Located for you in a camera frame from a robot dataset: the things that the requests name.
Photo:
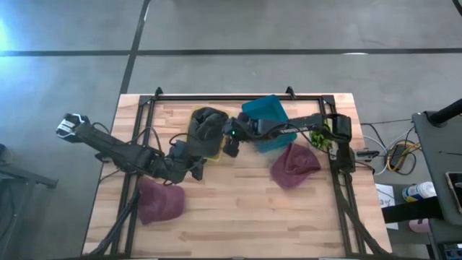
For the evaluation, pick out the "maroon cap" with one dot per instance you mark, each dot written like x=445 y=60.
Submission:
x=294 y=166
x=159 y=200

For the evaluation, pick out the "grey side cart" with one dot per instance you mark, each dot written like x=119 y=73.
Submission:
x=440 y=155

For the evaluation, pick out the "black floor stand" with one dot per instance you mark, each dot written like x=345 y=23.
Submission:
x=25 y=177

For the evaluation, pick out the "yellow translucent plastic bin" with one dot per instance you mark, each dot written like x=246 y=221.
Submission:
x=216 y=158

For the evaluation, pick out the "black metal table frame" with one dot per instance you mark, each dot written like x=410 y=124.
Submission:
x=202 y=97

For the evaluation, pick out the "small green potted plant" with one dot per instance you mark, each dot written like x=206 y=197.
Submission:
x=319 y=140

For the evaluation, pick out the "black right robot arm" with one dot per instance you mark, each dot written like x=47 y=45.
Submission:
x=288 y=126

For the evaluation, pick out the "dark tablet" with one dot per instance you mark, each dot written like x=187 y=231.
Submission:
x=455 y=191

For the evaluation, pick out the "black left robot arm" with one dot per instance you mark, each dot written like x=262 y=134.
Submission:
x=115 y=148

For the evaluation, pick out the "blue plastic bin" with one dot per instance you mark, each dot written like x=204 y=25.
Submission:
x=265 y=106

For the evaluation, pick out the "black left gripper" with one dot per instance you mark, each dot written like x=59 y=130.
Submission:
x=178 y=169

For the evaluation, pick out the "white spray can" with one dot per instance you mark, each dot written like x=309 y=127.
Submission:
x=418 y=191

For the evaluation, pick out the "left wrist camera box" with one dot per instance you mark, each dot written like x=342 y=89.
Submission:
x=180 y=148

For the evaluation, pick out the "pink object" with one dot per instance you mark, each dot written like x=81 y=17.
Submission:
x=419 y=225

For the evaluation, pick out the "black power adapter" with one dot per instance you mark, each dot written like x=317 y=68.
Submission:
x=398 y=155

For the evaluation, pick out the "white paper sheet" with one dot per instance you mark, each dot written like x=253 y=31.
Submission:
x=386 y=196

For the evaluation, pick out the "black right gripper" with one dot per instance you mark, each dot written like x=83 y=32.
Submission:
x=243 y=130

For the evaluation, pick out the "black pole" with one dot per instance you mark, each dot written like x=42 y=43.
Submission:
x=445 y=112

